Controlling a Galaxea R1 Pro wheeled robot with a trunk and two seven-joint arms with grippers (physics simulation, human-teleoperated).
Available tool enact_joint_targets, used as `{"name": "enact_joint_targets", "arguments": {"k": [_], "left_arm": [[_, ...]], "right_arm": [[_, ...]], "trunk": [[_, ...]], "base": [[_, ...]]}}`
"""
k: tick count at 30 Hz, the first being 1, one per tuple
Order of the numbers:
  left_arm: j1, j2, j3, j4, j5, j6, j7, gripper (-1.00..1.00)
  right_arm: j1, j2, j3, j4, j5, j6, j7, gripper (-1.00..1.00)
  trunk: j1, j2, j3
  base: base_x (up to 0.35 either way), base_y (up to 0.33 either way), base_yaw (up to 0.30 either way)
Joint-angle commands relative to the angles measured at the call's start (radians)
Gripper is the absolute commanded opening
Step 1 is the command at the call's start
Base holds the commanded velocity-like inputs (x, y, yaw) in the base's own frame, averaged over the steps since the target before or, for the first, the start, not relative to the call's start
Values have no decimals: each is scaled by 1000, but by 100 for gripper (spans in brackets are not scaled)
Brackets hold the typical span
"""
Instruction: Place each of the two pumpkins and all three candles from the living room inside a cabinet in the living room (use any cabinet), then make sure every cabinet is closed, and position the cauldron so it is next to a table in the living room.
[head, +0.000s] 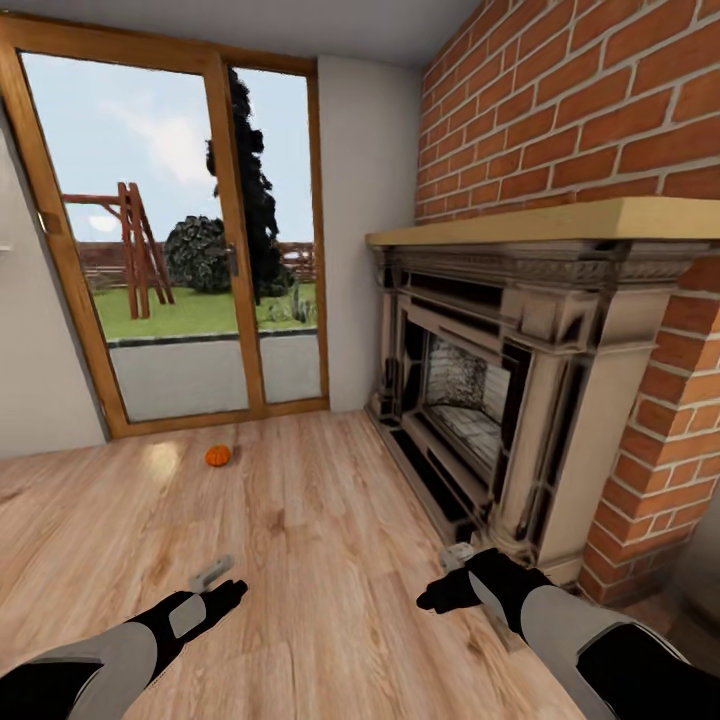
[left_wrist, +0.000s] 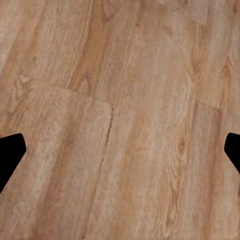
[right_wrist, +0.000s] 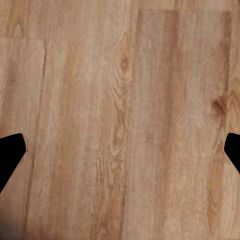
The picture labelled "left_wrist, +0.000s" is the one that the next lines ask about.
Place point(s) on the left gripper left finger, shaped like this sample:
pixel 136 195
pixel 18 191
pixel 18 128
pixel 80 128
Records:
pixel 12 149

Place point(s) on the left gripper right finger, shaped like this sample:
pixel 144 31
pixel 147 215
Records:
pixel 232 149

